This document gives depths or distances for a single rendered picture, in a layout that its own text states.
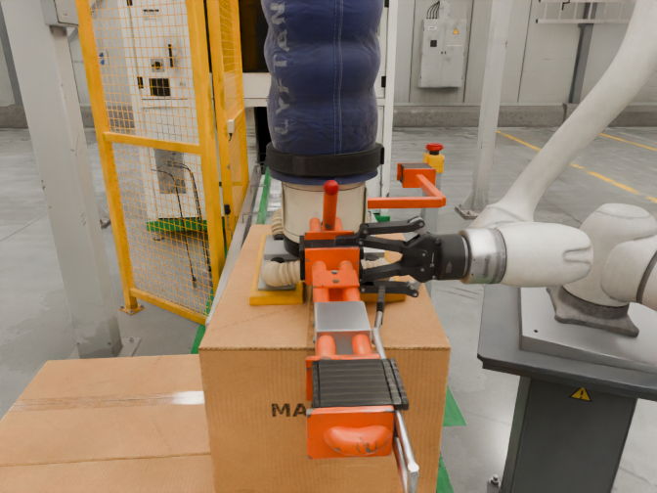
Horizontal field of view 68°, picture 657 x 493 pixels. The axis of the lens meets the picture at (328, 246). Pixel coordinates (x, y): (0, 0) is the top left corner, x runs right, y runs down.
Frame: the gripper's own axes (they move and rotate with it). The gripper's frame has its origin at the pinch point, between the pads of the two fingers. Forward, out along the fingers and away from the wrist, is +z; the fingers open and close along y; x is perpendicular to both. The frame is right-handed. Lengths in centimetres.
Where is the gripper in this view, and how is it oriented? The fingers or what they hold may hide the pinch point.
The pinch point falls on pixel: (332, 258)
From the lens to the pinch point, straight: 76.6
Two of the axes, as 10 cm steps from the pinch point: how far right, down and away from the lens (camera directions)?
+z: -10.0, 0.2, -0.7
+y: -0.1, 9.3, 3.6
